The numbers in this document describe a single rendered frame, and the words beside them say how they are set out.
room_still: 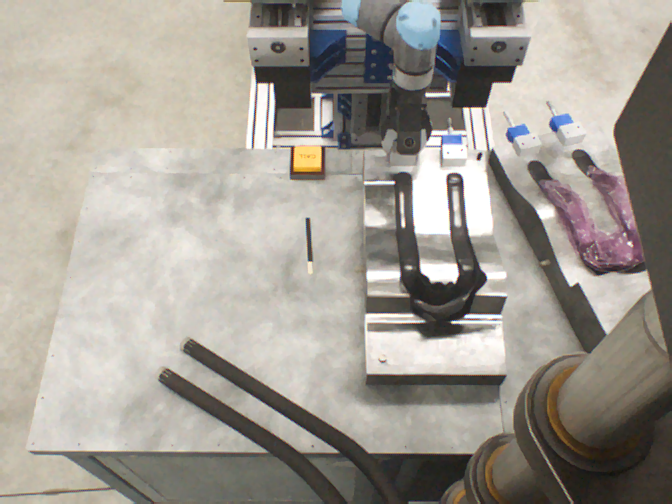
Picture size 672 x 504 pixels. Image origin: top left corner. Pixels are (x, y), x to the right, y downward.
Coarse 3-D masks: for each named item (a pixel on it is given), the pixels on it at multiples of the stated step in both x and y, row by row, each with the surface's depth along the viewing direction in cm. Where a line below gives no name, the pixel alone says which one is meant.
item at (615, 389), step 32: (640, 320) 38; (608, 352) 42; (640, 352) 38; (576, 384) 48; (608, 384) 43; (640, 384) 40; (576, 416) 49; (608, 416) 45; (640, 416) 43; (512, 448) 66; (608, 448) 50; (512, 480) 67
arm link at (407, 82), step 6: (390, 66) 126; (396, 72) 125; (432, 72) 125; (396, 78) 126; (402, 78) 125; (408, 78) 124; (414, 78) 124; (420, 78) 124; (426, 78) 125; (402, 84) 126; (408, 84) 125; (414, 84) 125; (420, 84) 125; (426, 84) 126
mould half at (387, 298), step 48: (384, 192) 142; (432, 192) 142; (480, 192) 142; (384, 240) 135; (432, 240) 135; (480, 240) 135; (384, 288) 126; (384, 336) 129; (432, 336) 129; (480, 336) 129; (432, 384) 130; (480, 384) 130
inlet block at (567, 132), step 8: (552, 112) 157; (552, 120) 154; (560, 120) 154; (568, 120) 154; (552, 128) 155; (560, 128) 151; (568, 128) 151; (576, 128) 151; (560, 136) 152; (568, 136) 150; (576, 136) 150; (584, 136) 151; (568, 144) 152
